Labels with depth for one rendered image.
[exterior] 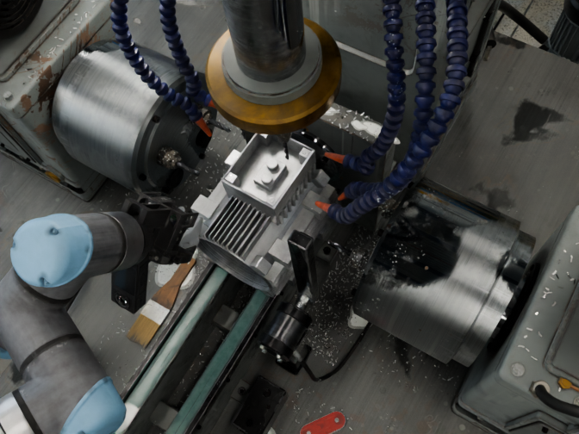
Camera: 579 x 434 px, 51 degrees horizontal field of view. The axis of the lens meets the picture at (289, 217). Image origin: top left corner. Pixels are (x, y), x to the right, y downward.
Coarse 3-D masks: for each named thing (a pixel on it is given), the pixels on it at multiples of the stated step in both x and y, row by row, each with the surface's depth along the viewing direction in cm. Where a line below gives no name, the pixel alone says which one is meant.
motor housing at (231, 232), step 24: (216, 192) 102; (336, 192) 103; (216, 216) 99; (240, 216) 97; (264, 216) 96; (288, 216) 98; (312, 216) 99; (216, 240) 95; (240, 240) 94; (264, 240) 96; (240, 264) 110; (264, 288) 105
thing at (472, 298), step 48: (432, 192) 90; (384, 240) 86; (432, 240) 85; (480, 240) 85; (528, 240) 88; (384, 288) 87; (432, 288) 84; (480, 288) 82; (432, 336) 87; (480, 336) 84
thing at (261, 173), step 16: (256, 144) 98; (272, 144) 99; (288, 144) 98; (240, 160) 96; (256, 160) 98; (272, 160) 96; (288, 160) 98; (304, 160) 95; (224, 176) 94; (240, 176) 97; (256, 176) 96; (272, 176) 96; (288, 176) 97; (304, 176) 96; (240, 192) 93; (256, 192) 96; (272, 192) 96; (288, 192) 93; (256, 208) 96; (272, 208) 91; (288, 208) 97
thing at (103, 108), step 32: (96, 64) 102; (128, 64) 103; (160, 64) 104; (64, 96) 103; (96, 96) 101; (128, 96) 99; (160, 96) 99; (192, 96) 106; (64, 128) 105; (96, 128) 101; (128, 128) 99; (160, 128) 102; (192, 128) 112; (96, 160) 105; (128, 160) 101; (160, 160) 105; (192, 160) 117
